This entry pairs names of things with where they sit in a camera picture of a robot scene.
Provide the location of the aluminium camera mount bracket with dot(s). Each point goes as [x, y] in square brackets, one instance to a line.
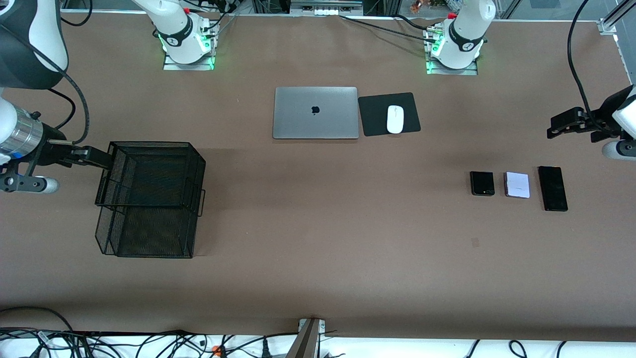
[307, 340]

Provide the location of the long black smartphone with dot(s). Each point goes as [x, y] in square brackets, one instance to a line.
[553, 189]

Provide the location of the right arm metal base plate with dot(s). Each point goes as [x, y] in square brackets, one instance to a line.
[171, 66]

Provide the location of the small black flip phone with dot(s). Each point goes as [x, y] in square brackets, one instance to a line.
[482, 183]

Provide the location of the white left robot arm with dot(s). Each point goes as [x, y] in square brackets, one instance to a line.
[464, 30]

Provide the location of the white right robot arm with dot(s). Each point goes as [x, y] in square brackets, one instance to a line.
[47, 30]

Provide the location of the silver closed laptop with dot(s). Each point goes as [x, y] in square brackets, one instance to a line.
[315, 112]

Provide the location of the black mouse pad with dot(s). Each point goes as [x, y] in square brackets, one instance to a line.
[372, 117]

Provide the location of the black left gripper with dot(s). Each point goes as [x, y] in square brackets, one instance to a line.
[604, 121]

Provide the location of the white power strip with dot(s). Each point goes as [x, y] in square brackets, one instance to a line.
[325, 11]

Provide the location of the aluminium frame corner profile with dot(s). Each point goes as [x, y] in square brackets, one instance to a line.
[607, 25]

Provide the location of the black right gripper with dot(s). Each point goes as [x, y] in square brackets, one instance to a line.
[51, 146]

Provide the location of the black mesh two-tier tray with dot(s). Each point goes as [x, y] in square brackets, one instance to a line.
[149, 233]

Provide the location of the white computer mouse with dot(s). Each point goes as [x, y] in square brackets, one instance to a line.
[395, 119]

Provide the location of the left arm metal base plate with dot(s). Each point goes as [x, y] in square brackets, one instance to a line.
[432, 72]

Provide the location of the lavender flip phone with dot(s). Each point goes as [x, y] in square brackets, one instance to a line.
[517, 185]

